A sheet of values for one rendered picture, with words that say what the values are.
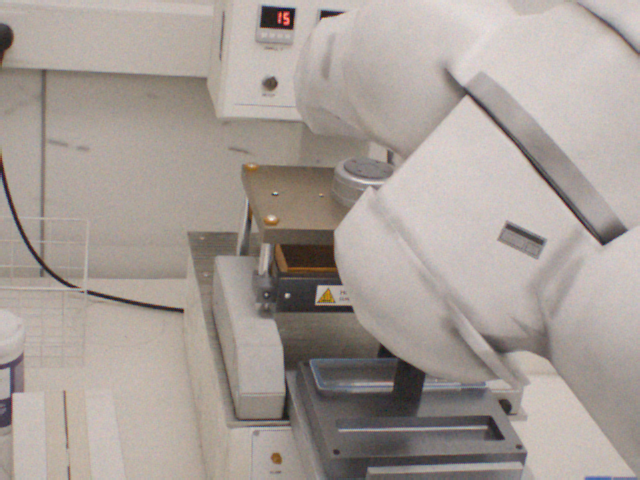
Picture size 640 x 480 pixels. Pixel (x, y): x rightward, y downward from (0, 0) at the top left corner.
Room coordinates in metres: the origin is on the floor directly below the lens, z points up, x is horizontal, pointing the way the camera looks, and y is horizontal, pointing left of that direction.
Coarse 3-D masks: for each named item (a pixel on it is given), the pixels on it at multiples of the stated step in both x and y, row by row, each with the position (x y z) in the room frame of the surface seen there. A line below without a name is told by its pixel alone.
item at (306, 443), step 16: (288, 384) 0.94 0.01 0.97; (288, 400) 0.93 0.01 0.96; (288, 416) 0.92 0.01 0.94; (304, 416) 0.89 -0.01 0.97; (304, 432) 0.86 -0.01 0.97; (304, 448) 0.85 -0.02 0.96; (304, 464) 0.84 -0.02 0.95; (320, 464) 0.81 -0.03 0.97; (448, 464) 0.79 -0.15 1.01; (464, 464) 0.79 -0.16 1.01; (480, 464) 0.79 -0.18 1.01; (496, 464) 0.80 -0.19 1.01; (512, 464) 0.80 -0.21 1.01
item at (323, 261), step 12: (276, 252) 1.10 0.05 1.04; (288, 252) 1.08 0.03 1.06; (300, 252) 1.08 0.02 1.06; (312, 252) 1.09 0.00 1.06; (324, 252) 1.09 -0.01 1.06; (276, 264) 1.10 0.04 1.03; (288, 264) 1.05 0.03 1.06; (300, 264) 1.05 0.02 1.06; (312, 264) 1.05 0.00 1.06; (324, 264) 1.06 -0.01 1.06
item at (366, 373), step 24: (312, 360) 0.94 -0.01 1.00; (336, 360) 0.95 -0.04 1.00; (360, 360) 0.95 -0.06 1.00; (384, 360) 0.96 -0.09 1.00; (336, 384) 0.90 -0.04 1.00; (360, 384) 0.91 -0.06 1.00; (384, 384) 0.91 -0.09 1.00; (432, 384) 0.93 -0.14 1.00; (456, 384) 0.93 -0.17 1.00; (480, 384) 0.94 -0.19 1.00
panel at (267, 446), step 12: (252, 432) 0.92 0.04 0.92; (264, 432) 0.92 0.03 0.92; (276, 432) 0.92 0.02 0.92; (288, 432) 0.93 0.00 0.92; (252, 444) 0.91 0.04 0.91; (264, 444) 0.91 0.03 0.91; (276, 444) 0.92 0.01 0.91; (288, 444) 0.92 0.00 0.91; (252, 456) 0.91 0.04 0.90; (264, 456) 0.91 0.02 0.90; (276, 456) 0.90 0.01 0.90; (288, 456) 0.92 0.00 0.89; (252, 468) 0.90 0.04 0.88; (264, 468) 0.90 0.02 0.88; (276, 468) 0.91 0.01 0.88; (288, 468) 0.91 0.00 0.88; (300, 468) 0.91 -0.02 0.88
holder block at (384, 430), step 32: (320, 416) 0.86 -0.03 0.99; (352, 416) 0.86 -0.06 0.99; (384, 416) 0.87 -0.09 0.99; (416, 416) 0.88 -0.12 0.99; (448, 416) 0.89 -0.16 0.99; (480, 416) 0.90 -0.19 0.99; (320, 448) 0.83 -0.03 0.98; (352, 448) 0.81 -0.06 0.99; (384, 448) 0.82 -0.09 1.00; (416, 448) 0.82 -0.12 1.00; (448, 448) 0.83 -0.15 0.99; (480, 448) 0.84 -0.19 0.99; (512, 448) 0.85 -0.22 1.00
